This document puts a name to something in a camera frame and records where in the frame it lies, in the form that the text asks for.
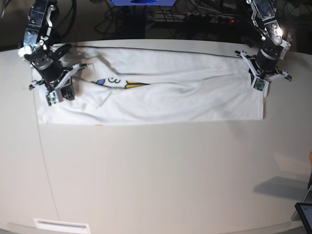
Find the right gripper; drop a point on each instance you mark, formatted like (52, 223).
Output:
(49, 69)

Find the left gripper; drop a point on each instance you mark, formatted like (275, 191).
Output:
(266, 60)

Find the white printed T-shirt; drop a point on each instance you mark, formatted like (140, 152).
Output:
(124, 86)

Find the blue robot base block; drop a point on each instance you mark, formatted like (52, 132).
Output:
(143, 2)

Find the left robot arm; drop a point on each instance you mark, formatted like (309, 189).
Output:
(275, 44)

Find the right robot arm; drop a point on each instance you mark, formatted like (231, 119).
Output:
(40, 35)

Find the power strip with red light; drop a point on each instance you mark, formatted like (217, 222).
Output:
(174, 17)

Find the white paper label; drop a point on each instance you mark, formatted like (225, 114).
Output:
(63, 227)

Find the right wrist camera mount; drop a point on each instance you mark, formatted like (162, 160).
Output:
(52, 92)

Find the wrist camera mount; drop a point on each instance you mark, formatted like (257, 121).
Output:
(260, 82)
(52, 92)

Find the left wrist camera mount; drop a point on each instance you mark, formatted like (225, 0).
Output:
(260, 82)

